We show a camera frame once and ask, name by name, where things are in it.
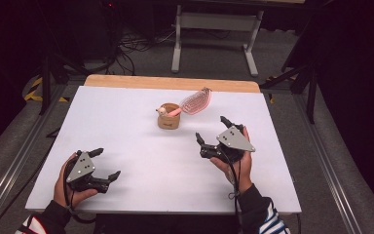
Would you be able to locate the tan cup with animal figure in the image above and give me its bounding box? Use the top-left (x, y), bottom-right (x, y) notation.
top-left (156, 102), bottom-right (182, 131)

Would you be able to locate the grey metal desk frame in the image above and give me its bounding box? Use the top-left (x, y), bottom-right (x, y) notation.
top-left (170, 3), bottom-right (265, 78)

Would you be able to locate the black tripod stand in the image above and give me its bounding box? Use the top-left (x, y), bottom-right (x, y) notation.
top-left (260, 62), bottom-right (319, 125)
top-left (38, 53), bottom-right (92, 116)

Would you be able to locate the aluminium floor rail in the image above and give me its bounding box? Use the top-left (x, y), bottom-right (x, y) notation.
top-left (0, 83), bottom-right (67, 228)
top-left (291, 94), bottom-right (363, 234)

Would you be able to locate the right hand-held gripper cable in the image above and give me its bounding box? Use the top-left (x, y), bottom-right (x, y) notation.
top-left (220, 149), bottom-right (244, 234)

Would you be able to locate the person's dark lap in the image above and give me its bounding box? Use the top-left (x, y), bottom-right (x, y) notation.
top-left (92, 213), bottom-right (240, 234)

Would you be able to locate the white board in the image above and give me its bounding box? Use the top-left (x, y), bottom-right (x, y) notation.
top-left (24, 85), bottom-right (303, 215)

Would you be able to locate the person's right hand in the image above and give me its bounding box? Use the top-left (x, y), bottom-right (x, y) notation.
top-left (208, 126), bottom-right (254, 195)

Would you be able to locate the hand-held gripper cable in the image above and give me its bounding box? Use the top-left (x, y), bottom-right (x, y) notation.
top-left (62, 155), bottom-right (96, 225)
top-left (220, 149), bottom-right (244, 234)

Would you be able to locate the dark curtain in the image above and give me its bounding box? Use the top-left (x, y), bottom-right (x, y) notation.
top-left (0, 0), bottom-right (47, 160)
top-left (318, 0), bottom-right (374, 228)

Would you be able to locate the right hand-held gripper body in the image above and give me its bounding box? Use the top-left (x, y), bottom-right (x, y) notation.
top-left (200, 123), bottom-right (256, 165)

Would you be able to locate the left hand-held gripper cable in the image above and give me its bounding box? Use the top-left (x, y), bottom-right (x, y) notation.
top-left (62, 155), bottom-right (96, 225)

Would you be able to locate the bundle of black floor cables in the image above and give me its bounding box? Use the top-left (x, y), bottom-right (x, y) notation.
top-left (105, 27), bottom-right (232, 76)

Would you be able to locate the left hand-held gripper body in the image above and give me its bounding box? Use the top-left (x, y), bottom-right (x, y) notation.
top-left (63, 149), bottom-right (111, 194)

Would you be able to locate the person's left hand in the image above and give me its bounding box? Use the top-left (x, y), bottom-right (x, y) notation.
top-left (53, 152), bottom-right (99, 209)

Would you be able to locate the pink hairbrush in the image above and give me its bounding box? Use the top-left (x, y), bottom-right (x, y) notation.
top-left (167, 86), bottom-right (212, 118)

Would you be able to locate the yellow black hazard tape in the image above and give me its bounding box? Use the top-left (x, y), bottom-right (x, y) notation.
top-left (23, 76), bottom-right (70, 103)
top-left (265, 76), bottom-right (277, 105)

